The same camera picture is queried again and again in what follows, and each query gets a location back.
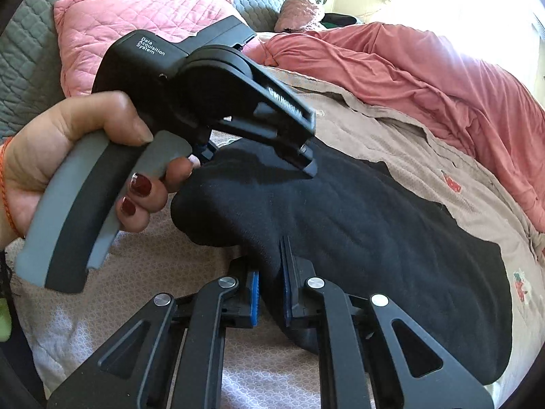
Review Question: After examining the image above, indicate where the dark cloth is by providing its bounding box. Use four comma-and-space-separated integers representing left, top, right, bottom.
319, 12, 363, 27

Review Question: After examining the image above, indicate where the black sweatshirt with orange patches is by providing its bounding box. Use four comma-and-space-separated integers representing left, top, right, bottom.
170, 136, 514, 386

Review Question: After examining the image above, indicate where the coral red duvet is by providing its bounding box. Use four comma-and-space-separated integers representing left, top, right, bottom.
245, 21, 545, 233

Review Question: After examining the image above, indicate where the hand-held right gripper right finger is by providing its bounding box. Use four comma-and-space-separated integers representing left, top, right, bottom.
279, 236, 488, 409

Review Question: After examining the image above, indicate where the red string bracelet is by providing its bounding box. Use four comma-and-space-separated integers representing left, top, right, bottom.
0, 136, 22, 239

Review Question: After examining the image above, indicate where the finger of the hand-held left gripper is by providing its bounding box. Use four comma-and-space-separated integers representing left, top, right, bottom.
208, 57, 318, 178

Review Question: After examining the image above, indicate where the pink quilted pillow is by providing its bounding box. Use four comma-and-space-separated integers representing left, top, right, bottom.
53, 0, 237, 99

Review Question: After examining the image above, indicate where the beige strawberry print blanket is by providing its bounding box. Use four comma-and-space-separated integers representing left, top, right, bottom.
13, 66, 539, 409

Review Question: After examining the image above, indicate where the small dusty pink cushion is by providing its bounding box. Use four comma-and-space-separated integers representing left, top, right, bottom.
275, 0, 326, 32

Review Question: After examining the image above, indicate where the person's left forearm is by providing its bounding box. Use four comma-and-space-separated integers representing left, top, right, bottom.
0, 147, 18, 252

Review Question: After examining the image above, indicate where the person's left hand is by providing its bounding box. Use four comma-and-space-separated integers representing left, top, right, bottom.
3, 91, 201, 239

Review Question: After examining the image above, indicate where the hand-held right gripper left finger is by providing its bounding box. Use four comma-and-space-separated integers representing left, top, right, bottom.
46, 260, 261, 409

